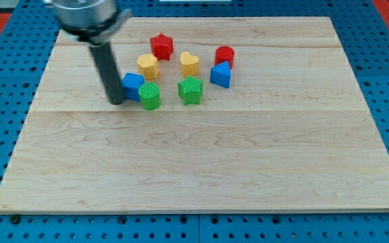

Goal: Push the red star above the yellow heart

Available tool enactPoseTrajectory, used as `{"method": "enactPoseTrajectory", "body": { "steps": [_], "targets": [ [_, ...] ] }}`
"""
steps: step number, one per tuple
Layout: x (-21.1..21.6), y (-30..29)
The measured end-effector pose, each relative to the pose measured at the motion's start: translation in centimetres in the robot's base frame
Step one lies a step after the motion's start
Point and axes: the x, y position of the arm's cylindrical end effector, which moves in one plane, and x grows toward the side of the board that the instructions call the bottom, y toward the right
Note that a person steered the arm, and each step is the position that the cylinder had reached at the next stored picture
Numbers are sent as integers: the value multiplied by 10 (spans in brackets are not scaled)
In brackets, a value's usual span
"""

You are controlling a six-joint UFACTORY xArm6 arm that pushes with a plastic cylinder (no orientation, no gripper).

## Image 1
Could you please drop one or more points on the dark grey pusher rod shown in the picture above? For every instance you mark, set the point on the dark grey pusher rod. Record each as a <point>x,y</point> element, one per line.
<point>108,72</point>

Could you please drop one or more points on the red star block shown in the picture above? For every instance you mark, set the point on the red star block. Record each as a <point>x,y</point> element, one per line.
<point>162,46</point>

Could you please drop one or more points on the yellow heart block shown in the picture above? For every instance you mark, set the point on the yellow heart block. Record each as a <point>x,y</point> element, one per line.
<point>190,64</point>

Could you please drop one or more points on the green star block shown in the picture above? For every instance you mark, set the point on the green star block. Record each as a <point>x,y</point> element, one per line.
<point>190,90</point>

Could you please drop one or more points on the blue cube block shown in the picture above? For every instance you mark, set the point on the blue cube block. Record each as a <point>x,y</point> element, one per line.
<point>131,84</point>

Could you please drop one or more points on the yellow hexagon block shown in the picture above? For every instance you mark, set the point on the yellow hexagon block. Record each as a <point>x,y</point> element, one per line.
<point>148,66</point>

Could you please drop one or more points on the green cylinder block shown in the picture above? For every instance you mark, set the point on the green cylinder block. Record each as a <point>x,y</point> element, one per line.
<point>149,94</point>

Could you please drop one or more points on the blue triangle block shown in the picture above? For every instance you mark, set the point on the blue triangle block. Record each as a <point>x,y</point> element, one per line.
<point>220,74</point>

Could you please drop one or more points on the red cylinder block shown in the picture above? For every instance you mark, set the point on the red cylinder block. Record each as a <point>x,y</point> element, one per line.
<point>224,53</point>

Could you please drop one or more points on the light wooden board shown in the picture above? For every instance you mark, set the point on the light wooden board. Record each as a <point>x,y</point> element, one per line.
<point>292,133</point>

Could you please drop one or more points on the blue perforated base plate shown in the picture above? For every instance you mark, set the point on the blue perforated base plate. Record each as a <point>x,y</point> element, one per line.
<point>26,44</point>

